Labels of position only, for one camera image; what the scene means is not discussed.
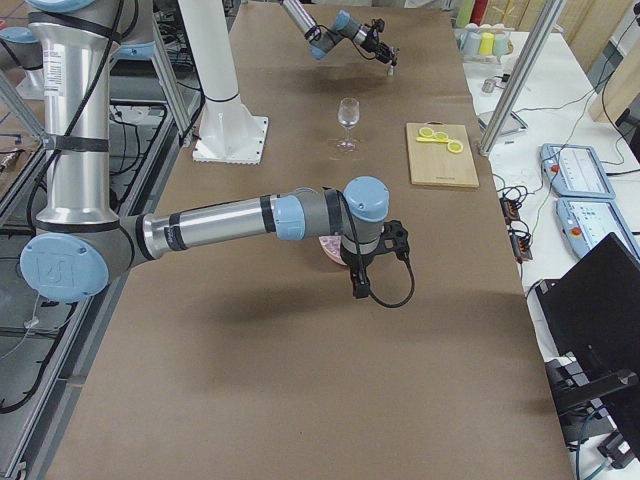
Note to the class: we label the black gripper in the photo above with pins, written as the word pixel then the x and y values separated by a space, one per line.
pixel 374 44
pixel 361 263

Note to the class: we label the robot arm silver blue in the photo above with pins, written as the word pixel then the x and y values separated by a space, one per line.
pixel 81 244
pixel 323 39

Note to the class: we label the clear wine glass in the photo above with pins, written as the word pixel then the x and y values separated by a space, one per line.
pixel 348 117

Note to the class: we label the pink bowl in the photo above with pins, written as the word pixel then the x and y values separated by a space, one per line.
pixel 331 245

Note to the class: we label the grey-blue plastic cup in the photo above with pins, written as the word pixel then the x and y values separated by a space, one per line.
pixel 470 42

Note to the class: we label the bamboo cutting board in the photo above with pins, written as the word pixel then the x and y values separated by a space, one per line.
pixel 431 164

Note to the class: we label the yellow plastic cup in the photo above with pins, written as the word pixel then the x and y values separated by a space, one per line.
pixel 486 46

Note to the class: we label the green plastic cup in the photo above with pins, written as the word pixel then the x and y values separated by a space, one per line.
pixel 501 44

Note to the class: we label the lower teach pendant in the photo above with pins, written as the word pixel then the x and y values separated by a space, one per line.
pixel 587 221

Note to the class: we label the teach pendant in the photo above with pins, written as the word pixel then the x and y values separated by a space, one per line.
pixel 587 221
pixel 575 171

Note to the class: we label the upper teach pendant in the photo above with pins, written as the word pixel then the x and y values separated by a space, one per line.
pixel 575 171

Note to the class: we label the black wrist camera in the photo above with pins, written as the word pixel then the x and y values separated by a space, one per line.
pixel 378 25

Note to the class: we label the aluminium frame post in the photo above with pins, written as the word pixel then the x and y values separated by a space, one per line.
pixel 528 56

